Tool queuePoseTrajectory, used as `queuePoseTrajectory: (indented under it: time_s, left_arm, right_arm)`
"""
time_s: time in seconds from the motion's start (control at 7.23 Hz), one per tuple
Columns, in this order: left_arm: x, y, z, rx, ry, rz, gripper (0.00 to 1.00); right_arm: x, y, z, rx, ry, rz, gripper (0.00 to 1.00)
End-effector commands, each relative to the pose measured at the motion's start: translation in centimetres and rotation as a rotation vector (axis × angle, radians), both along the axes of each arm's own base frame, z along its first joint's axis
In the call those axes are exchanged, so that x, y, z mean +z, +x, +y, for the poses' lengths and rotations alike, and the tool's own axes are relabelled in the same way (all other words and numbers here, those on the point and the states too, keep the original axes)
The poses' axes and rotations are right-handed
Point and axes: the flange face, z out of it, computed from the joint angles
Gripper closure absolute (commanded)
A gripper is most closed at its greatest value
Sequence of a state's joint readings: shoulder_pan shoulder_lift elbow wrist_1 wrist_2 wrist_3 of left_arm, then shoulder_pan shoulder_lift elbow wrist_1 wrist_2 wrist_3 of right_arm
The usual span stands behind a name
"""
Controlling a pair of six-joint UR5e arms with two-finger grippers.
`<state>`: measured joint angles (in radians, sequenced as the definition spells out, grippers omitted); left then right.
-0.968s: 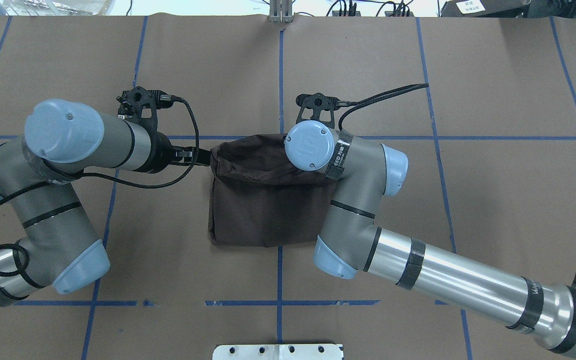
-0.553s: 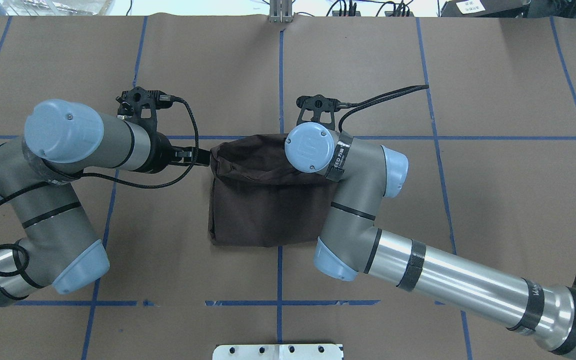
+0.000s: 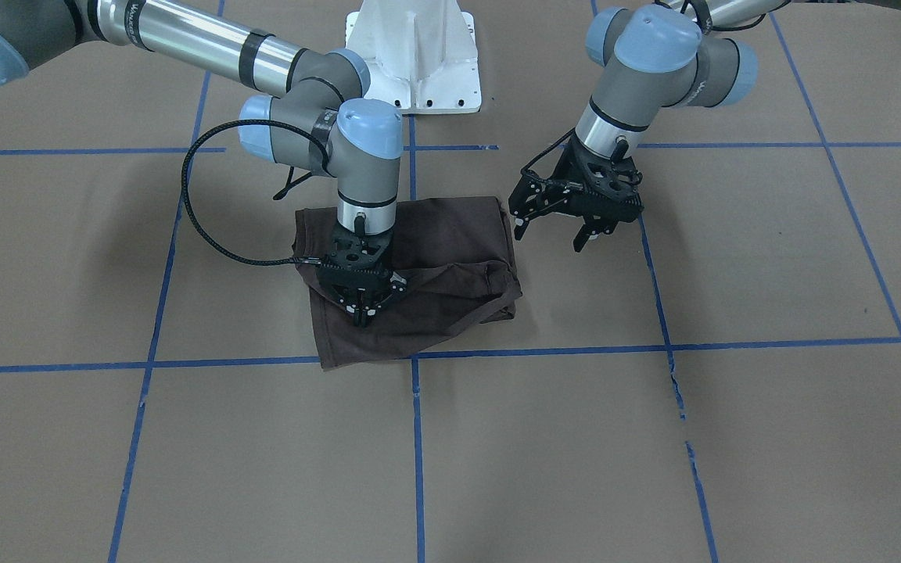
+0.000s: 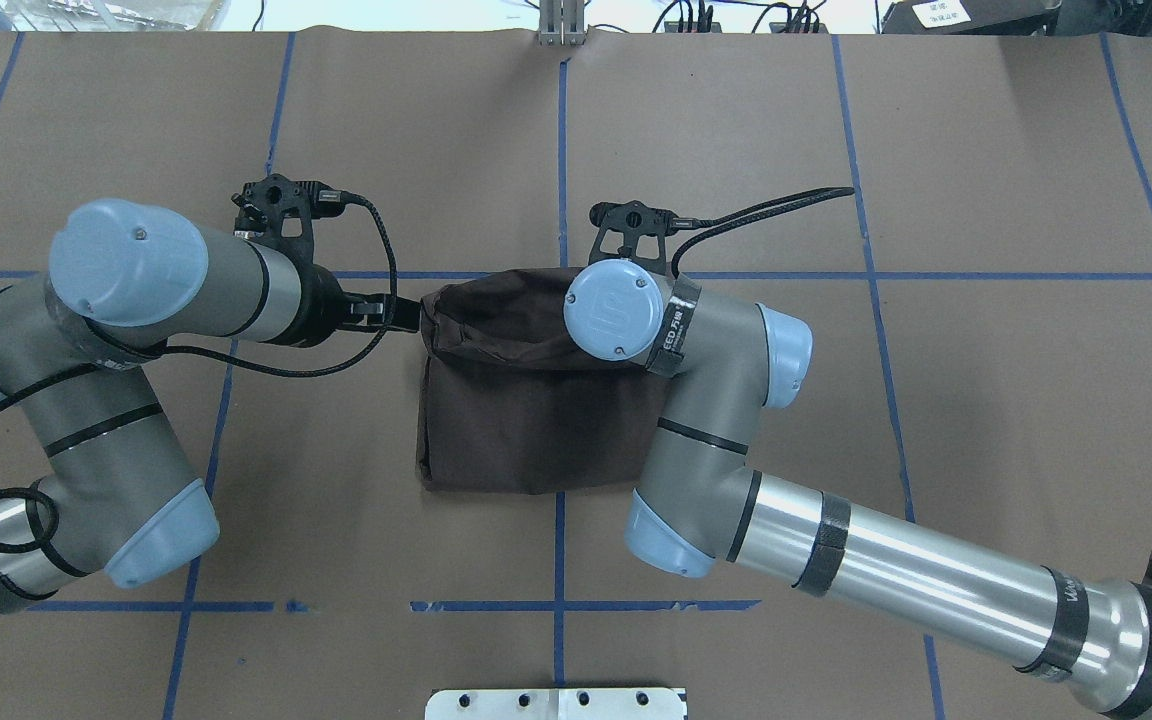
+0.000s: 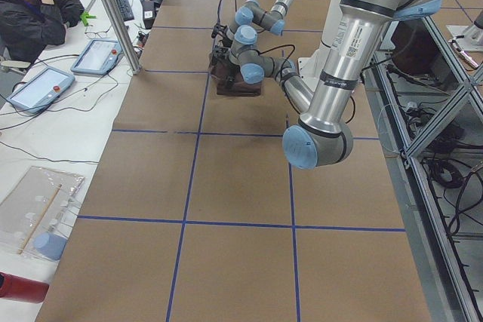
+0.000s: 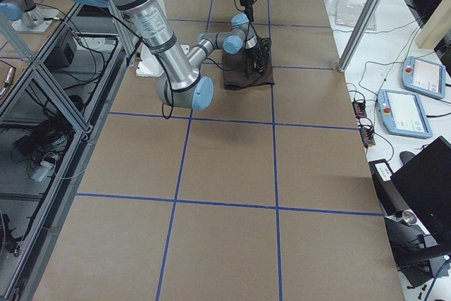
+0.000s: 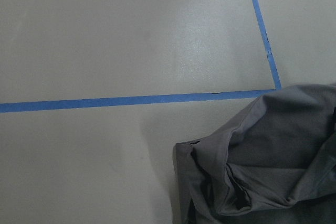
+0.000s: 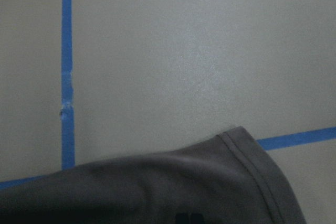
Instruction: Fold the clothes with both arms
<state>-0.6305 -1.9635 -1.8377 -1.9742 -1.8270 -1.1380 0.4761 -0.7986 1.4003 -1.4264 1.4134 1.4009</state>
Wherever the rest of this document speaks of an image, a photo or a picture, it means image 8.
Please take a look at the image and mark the dark brown t-shirt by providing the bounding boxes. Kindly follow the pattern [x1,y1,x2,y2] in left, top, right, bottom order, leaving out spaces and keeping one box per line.
[1,127,306,223]

